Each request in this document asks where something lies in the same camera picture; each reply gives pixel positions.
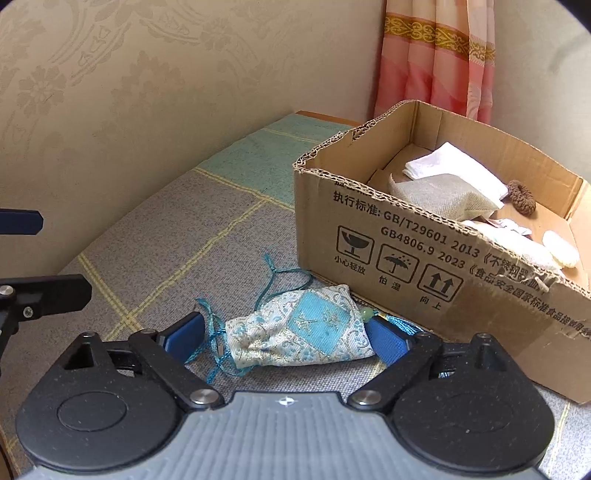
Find pink curtain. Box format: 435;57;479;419
374;0;497;124

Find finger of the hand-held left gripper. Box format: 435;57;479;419
0;209;44;236
0;274;92;370

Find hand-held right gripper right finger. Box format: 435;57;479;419
348;318;522;413

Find white oval pad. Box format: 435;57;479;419
542;230;579;269

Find light blue tasselled pouch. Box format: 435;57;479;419
196;254;462;384

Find brown hair scrunchie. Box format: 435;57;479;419
501;180;537;214

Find white folded cloth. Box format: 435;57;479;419
402;141;509;202

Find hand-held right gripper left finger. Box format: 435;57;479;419
48;311;225;413

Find large grey sachet bag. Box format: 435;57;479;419
388;173;505;223

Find white textured cloth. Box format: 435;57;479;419
462;219;563;274

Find brown cardboard box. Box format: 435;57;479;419
293;99;591;405

